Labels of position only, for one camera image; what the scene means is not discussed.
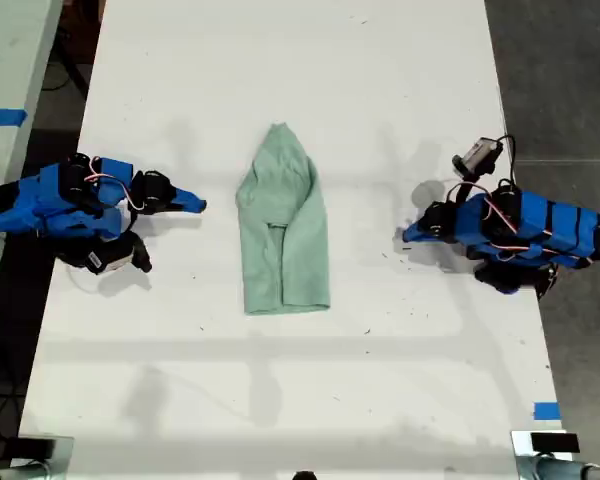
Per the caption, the black camera stalk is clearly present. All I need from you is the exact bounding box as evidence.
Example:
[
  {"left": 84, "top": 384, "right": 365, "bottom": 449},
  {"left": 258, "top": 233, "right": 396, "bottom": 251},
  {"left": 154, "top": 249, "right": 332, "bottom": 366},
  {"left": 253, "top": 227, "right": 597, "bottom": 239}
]
[{"left": 446, "top": 169, "right": 485, "bottom": 207}]

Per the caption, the grey tube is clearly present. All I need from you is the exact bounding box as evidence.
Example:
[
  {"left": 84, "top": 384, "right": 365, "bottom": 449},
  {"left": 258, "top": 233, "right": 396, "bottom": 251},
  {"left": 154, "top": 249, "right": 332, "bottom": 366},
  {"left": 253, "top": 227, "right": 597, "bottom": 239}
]
[
  {"left": 515, "top": 455, "right": 600, "bottom": 480},
  {"left": 0, "top": 460, "right": 54, "bottom": 480}
]

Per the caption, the small black box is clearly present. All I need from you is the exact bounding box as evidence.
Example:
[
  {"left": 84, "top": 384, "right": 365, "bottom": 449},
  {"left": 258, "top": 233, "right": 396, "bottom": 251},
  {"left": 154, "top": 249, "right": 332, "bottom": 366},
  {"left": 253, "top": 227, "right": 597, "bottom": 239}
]
[
  {"left": 529, "top": 431, "right": 581, "bottom": 454},
  {"left": 15, "top": 435, "right": 57, "bottom": 459}
]

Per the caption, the pale green T-shirt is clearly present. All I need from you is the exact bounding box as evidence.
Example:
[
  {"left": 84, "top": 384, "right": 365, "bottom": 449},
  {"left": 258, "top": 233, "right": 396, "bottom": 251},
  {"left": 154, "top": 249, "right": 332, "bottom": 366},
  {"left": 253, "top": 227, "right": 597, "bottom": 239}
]
[{"left": 235, "top": 122, "right": 332, "bottom": 317}]

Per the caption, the black camera cable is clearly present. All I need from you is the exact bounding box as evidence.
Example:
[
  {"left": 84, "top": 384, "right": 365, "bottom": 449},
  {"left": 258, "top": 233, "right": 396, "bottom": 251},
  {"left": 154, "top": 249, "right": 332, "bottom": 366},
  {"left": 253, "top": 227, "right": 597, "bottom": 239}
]
[{"left": 494, "top": 132, "right": 518, "bottom": 190}]

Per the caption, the small blue tape piece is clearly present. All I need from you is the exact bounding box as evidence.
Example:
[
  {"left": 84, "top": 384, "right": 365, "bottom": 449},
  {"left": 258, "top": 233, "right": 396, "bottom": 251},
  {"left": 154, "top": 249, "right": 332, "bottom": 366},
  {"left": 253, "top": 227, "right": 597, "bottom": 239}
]
[{"left": 533, "top": 400, "right": 562, "bottom": 422}]

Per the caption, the white side table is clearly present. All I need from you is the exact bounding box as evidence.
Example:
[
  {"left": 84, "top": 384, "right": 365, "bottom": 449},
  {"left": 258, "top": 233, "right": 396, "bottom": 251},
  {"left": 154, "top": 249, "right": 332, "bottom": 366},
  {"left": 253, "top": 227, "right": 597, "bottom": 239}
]
[{"left": 0, "top": 0, "right": 65, "bottom": 324}]

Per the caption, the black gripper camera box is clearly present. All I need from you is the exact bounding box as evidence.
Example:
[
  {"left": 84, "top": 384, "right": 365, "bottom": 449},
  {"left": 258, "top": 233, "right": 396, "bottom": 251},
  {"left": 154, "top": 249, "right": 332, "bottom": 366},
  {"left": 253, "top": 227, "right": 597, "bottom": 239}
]
[{"left": 81, "top": 231, "right": 154, "bottom": 277}]

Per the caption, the black floor cable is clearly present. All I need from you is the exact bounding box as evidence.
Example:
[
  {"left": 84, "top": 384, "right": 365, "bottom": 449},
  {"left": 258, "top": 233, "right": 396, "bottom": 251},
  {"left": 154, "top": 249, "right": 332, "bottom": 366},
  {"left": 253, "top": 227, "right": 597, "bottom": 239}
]
[{"left": 42, "top": 47, "right": 92, "bottom": 99}]

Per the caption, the grey black camera box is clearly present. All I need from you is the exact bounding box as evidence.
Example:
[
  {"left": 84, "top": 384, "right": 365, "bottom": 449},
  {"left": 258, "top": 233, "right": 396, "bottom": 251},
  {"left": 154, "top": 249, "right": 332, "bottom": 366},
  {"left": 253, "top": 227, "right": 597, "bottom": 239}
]
[{"left": 451, "top": 136, "right": 504, "bottom": 180}]

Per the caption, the metal mounting plate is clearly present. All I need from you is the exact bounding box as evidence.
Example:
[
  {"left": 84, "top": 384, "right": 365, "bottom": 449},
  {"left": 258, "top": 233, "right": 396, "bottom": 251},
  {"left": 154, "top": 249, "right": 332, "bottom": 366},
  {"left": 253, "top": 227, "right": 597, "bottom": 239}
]
[
  {"left": 509, "top": 428, "right": 582, "bottom": 462},
  {"left": 8, "top": 434, "right": 76, "bottom": 472}
]

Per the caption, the white camera cable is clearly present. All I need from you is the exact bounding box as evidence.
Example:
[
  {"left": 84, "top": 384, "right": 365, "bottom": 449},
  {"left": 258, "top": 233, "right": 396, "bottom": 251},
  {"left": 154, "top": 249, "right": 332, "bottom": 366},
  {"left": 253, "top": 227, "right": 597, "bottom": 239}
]
[{"left": 65, "top": 263, "right": 104, "bottom": 297}]

